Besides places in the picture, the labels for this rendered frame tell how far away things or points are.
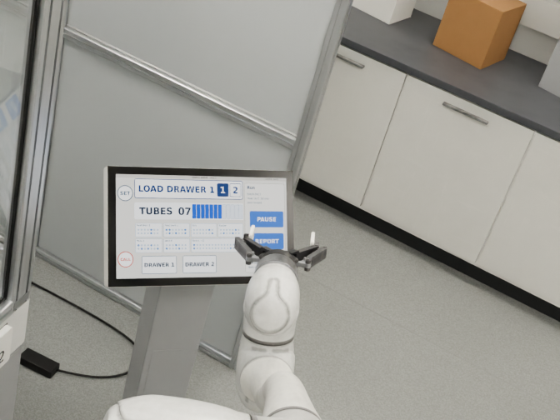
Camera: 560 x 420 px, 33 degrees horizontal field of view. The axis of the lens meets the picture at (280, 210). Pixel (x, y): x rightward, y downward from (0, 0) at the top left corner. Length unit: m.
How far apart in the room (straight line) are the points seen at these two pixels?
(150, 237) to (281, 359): 0.76
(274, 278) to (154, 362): 1.09
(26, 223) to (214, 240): 0.56
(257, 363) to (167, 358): 1.04
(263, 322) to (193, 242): 0.78
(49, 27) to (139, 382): 1.28
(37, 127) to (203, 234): 0.64
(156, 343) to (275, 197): 0.56
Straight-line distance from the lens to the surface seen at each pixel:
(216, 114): 3.24
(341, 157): 4.58
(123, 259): 2.44
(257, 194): 2.57
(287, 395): 1.43
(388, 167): 4.50
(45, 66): 1.99
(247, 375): 1.82
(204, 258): 2.51
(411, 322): 4.24
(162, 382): 2.89
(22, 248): 2.24
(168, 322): 2.72
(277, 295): 1.74
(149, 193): 2.47
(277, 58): 3.06
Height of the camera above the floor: 2.51
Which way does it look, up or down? 33 degrees down
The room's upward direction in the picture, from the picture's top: 17 degrees clockwise
